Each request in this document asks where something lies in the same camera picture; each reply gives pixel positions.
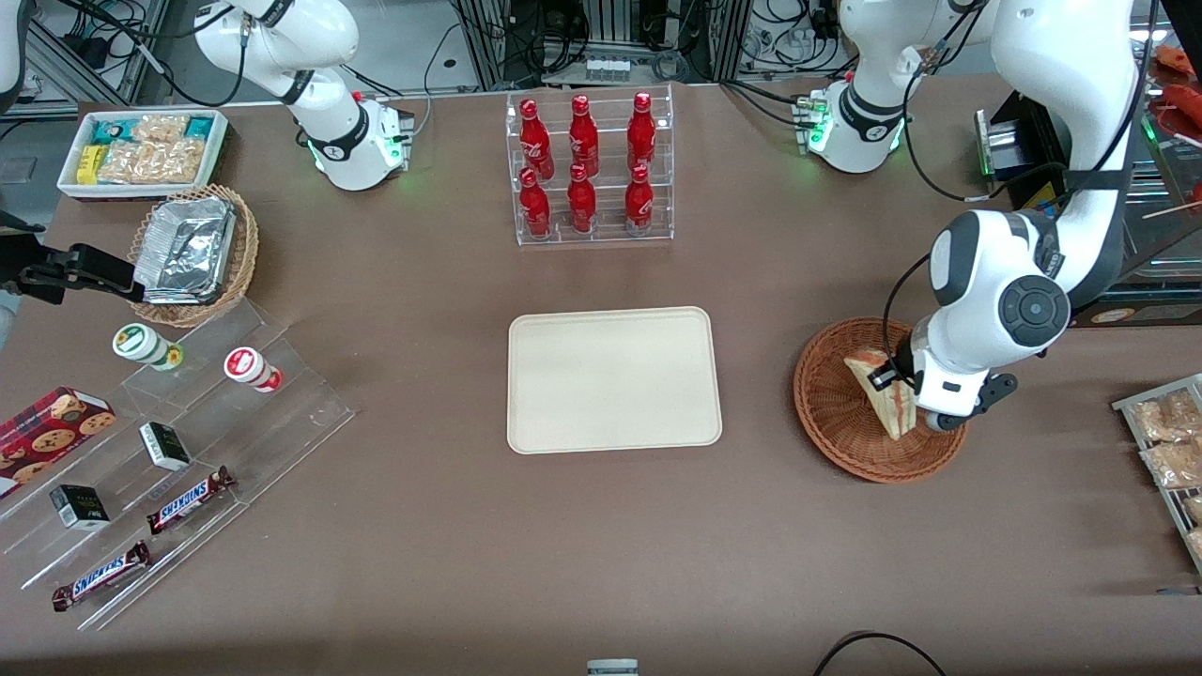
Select clear acrylic stepped stand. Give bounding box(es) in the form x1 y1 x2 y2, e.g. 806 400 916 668
0 298 357 633

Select Snickers chocolate bar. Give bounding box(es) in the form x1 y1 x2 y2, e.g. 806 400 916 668
51 540 153 613
146 466 236 537

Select red cola bottle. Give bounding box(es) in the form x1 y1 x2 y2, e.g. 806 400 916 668
624 163 656 232
566 163 599 235
568 94 600 176
626 90 657 171
518 167 554 238
518 98 551 172

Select triangular sandwich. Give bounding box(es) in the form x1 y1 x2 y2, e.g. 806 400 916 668
842 346 920 441

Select red lid yogurt cup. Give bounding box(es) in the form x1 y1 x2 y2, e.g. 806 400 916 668
223 346 284 394

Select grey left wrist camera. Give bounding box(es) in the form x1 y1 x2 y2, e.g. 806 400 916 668
924 373 1021 436

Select red tartan cookie box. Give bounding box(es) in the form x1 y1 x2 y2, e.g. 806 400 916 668
0 386 118 499

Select small black carton box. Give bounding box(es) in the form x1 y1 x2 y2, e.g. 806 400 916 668
138 421 193 472
48 484 112 532

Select white rectangular snack bin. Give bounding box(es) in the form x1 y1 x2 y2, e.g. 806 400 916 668
57 109 230 202

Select black food warmer appliance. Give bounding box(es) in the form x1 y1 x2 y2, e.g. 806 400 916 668
975 79 1202 330

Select brown wicker basket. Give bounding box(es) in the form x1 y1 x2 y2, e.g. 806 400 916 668
794 317 970 484

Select green lid yogurt cup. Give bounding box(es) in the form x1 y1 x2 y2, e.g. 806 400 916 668
112 322 185 372

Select grey metal snack rack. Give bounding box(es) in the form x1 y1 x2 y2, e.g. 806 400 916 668
1112 373 1202 575

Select clear acrylic bottle rack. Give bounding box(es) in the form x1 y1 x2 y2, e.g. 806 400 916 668
505 84 675 247

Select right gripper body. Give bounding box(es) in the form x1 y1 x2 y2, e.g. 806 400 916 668
0 210 45 284

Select light wicker basket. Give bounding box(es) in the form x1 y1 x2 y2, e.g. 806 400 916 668
126 184 260 329

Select aluminium foil tray stack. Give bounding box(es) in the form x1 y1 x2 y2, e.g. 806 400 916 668
133 196 238 305

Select beige plastic tray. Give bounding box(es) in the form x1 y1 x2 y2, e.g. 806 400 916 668
507 306 724 455

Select red food packet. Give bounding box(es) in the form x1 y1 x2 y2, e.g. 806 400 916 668
1149 41 1202 129

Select clear cracker bag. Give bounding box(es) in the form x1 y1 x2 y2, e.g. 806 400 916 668
131 114 190 145
98 140 207 186

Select aluminium frame structure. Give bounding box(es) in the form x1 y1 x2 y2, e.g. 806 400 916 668
449 0 754 91

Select black cable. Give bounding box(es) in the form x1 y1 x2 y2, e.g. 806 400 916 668
811 630 950 676

